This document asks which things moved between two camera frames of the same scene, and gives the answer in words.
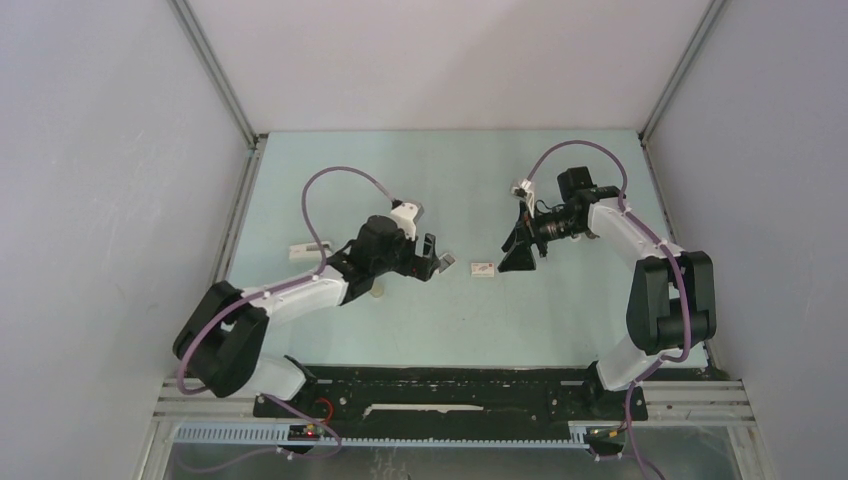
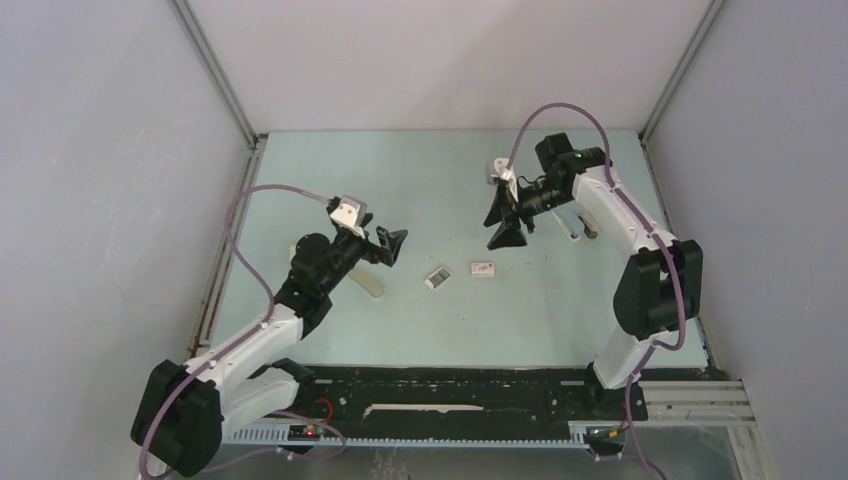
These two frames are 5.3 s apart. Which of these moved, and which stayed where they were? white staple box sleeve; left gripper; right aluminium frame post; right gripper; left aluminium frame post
Moved: right gripper; left gripper
Stayed: white staple box sleeve; left aluminium frame post; right aluminium frame post
